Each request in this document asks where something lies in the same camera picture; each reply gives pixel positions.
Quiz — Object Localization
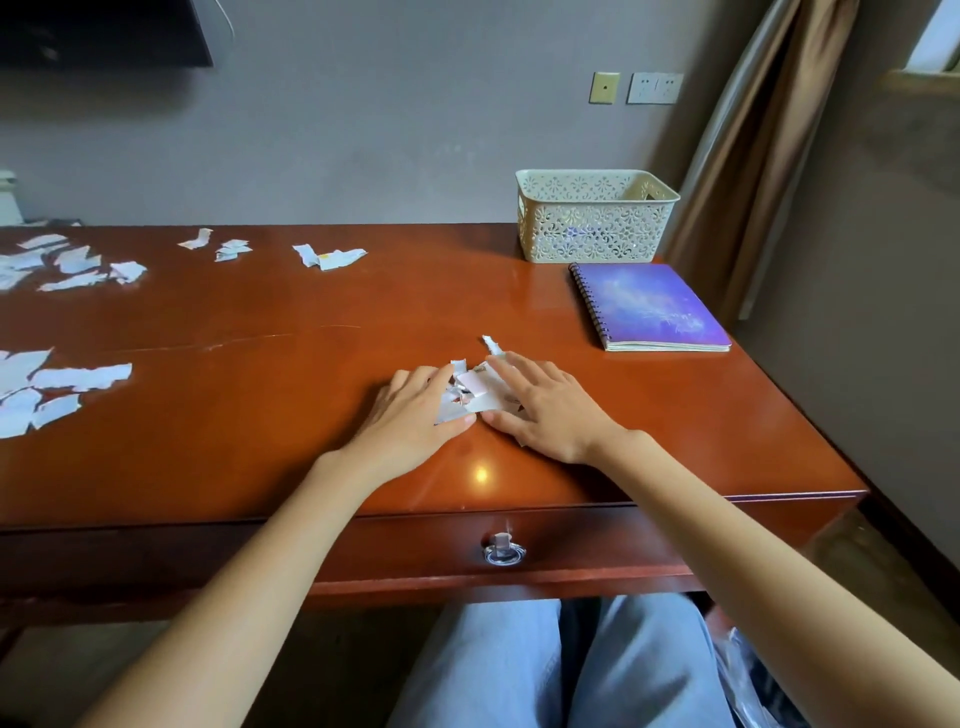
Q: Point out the scattered group of paper strips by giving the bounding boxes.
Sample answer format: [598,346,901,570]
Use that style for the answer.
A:
[0,233,149,294]

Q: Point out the person's left forearm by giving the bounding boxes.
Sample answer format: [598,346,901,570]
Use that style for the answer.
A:
[78,446,391,728]

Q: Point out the brown curtain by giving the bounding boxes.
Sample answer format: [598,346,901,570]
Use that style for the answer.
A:
[663,0,861,325]

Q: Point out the person's blue jeans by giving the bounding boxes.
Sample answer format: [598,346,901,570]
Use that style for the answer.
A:
[385,594,738,728]

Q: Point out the white wall socket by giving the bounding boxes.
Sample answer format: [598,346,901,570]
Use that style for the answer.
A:
[627,72,685,105]

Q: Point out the large torn white paper scrap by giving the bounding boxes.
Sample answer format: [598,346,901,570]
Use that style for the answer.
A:
[0,387,44,441]
[0,348,55,400]

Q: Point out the long torn white paper scrap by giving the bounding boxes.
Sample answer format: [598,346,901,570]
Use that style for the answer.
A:
[31,363,134,393]

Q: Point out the cream perforated plastic basket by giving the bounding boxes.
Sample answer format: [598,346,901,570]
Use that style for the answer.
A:
[515,168,681,264]

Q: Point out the person's left hand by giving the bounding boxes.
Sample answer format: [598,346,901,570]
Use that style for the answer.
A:
[341,365,478,486]

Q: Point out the wooden desk drawer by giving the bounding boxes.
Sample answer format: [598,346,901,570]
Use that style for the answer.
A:
[306,491,870,603]

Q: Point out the person's right forearm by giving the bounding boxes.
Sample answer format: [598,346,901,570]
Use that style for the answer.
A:
[588,429,960,728]

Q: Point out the purple spiral notebook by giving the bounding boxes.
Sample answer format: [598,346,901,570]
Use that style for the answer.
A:
[567,261,733,354]

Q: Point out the person's right hand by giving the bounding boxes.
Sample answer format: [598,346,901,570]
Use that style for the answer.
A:
[480,351,628,467]

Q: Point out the window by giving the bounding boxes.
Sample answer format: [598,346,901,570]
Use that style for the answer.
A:
[903,0,960,76]

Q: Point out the silver ring drawer handle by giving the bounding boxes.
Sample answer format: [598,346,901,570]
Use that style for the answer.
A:
[482,529,528,568]

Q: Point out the black wall television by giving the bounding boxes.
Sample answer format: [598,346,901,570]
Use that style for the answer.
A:
[0,0,216,71]

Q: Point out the clear plastic bag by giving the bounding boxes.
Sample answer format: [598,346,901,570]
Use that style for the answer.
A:
[711,626,792,728]

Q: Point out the heap of torn paper pieces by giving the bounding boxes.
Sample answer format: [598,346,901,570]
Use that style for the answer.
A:
[435,358,526,426]

